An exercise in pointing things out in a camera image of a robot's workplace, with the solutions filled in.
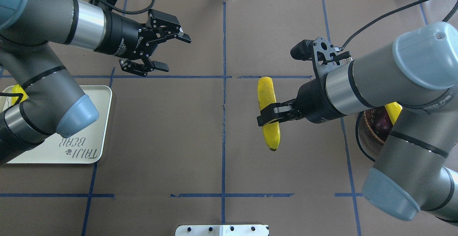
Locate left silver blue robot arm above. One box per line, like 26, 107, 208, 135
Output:
0, 0, 191, 164

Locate white bear print tray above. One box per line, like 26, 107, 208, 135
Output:
8, 85, 112, 164

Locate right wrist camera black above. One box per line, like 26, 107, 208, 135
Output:
290, 37, 353, 78

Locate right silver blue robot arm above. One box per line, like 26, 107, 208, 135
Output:
257, 21, 458, 226

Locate yellow banana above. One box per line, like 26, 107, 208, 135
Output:
257, 77, 281, 151
11, 84, 28, 106
384, 102, 403, 125

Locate brown wicker basket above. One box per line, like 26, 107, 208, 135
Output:
362, 106, 390, 144

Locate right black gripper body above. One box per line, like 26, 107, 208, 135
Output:
283, 79, 346, 124

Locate white metal base plate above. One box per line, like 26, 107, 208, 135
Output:
175, 224, 270, 236

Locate dark red fruit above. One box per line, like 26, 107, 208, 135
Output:
374, 116, 393, 134

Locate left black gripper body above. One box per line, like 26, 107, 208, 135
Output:
94, 9, 181, 77

